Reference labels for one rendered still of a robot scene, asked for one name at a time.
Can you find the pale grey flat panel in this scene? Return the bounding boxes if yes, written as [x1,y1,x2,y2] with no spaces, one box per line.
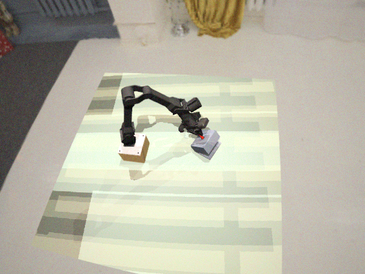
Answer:
[191,130,221,160]

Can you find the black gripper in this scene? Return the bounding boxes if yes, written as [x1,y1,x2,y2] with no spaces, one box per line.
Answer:
[179,113,209,136]

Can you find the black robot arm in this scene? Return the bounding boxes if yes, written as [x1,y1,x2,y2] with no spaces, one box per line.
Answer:
[119,84,202,147]

